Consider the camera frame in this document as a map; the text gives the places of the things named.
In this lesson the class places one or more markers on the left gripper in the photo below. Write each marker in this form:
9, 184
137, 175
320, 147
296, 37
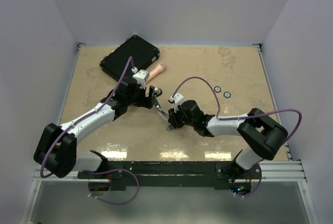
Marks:
145, 102

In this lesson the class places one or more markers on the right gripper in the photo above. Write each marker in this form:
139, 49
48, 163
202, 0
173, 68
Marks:
173, 118

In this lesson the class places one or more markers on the staple tray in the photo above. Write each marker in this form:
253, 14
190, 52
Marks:
169, 128

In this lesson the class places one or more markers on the blue white stapler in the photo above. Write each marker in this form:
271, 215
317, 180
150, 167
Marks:
160, 111

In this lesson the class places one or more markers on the black stapler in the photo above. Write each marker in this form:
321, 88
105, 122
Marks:
157, 92

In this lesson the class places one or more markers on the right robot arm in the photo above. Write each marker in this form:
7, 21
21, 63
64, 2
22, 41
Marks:
263, 135

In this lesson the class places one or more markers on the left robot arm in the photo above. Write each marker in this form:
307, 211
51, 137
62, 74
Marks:
57, 147

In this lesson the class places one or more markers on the pink cylindrical tube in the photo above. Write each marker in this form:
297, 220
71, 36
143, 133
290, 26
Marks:
157, 70

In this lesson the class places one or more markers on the black hard case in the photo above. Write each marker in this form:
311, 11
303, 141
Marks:
142, 52

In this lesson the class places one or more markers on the silver round disc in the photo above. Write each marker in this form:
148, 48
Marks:
217, 89
227, 94

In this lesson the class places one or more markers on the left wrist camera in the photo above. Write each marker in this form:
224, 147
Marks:
141, 78

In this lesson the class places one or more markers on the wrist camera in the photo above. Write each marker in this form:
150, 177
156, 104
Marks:
177, 99
141, 78

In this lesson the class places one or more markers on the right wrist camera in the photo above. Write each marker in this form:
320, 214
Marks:
177, 99

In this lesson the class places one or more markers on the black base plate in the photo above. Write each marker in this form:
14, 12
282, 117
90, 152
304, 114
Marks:
224, 175

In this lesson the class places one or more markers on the aluminium rail frame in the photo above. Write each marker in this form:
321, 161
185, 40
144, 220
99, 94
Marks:
272, 171

